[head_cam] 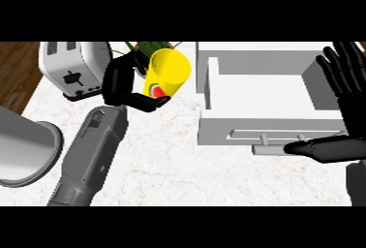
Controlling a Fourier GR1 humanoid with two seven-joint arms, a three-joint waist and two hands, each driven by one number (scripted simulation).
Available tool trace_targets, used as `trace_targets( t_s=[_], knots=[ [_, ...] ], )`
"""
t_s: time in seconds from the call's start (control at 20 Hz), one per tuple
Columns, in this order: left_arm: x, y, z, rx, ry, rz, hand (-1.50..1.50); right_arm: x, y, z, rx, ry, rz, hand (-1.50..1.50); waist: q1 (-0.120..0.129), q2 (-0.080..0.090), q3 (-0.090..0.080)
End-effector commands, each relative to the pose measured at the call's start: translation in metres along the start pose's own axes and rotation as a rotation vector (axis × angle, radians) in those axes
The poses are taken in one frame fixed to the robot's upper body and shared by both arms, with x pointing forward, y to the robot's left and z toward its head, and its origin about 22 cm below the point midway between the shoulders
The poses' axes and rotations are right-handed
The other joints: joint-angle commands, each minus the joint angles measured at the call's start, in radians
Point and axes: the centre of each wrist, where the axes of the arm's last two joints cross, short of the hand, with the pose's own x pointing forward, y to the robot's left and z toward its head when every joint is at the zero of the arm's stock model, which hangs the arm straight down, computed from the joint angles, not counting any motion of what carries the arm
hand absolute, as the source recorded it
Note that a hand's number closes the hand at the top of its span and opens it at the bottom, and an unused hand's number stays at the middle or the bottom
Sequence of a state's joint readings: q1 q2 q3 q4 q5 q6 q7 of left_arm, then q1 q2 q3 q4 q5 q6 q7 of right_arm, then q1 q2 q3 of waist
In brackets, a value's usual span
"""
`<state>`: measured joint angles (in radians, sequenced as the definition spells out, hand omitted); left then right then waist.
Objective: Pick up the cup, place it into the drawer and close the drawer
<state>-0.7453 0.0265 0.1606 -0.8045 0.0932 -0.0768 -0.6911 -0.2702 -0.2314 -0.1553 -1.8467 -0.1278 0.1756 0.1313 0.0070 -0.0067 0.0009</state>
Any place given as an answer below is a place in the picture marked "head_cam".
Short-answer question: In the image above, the green potted plant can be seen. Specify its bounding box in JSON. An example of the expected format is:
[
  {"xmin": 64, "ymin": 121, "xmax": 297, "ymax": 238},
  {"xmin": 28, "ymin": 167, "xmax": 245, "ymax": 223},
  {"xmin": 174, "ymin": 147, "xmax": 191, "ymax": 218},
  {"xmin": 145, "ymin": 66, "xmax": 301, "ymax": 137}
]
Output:
[{"xmin": 101, "ymin": 41, "xmax": 185, "ymax": 80}]

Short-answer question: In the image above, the white drawer front with handle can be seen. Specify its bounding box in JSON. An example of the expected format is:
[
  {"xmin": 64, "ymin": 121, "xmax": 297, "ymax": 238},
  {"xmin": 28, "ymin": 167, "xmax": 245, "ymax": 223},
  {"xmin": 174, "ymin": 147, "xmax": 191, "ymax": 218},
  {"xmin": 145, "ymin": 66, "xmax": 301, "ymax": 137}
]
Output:
[{"xmin": 197, "ymin": 109, "xmax": 352, "ymax": 157}]

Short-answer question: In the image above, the white open drawer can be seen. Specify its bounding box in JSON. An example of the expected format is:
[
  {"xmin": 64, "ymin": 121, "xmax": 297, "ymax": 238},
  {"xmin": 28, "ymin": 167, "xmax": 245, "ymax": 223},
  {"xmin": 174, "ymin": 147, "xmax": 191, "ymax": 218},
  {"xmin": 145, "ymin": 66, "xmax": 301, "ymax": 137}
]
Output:
[{"xmin": 195, "ymin": 41, "xmax": 352, "ymax": 112}]

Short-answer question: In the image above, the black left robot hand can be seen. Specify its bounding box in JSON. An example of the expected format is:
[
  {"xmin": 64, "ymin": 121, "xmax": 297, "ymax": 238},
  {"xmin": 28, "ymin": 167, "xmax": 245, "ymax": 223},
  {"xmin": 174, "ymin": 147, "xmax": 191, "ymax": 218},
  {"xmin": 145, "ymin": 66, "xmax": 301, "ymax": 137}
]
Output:
[{"xmin": 102, "ymin": 51, "xmax": 171, "ymax": 113}]

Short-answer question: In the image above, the yellow cup with watermelon print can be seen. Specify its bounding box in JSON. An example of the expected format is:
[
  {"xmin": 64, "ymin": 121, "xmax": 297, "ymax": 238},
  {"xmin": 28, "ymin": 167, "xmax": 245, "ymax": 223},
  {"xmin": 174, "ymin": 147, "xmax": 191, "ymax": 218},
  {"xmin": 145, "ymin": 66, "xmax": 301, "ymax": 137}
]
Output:
[{"xmin": 142, "ymin": 47, "xmax": 194, "ymax": 99}]

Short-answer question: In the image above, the grey cylindrical pot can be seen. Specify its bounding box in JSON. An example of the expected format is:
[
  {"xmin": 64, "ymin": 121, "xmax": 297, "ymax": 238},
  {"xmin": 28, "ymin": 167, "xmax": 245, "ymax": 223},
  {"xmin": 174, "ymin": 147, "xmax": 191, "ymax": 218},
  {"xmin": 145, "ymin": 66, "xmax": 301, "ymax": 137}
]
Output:
[{"xmin": 0, "ymin": 106, "xmax": 67, "ymax": 189}]

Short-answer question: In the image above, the white toaster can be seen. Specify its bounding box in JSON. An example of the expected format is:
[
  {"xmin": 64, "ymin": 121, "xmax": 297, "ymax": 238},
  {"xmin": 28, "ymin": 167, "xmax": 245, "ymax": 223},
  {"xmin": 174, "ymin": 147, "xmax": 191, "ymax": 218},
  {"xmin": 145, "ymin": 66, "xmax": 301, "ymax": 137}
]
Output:
[{"xmin": 39, "ymin": 41, "xmax": 115, "ymax": 103}]

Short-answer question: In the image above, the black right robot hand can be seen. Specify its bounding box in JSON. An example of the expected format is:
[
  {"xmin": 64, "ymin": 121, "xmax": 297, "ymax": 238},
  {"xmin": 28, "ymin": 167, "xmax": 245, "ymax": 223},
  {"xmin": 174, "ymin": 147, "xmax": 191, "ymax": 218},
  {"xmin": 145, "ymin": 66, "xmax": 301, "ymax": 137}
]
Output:
[{"xmin": 284, "ymin": 41, "xmax": 366, "ymax": 165}]

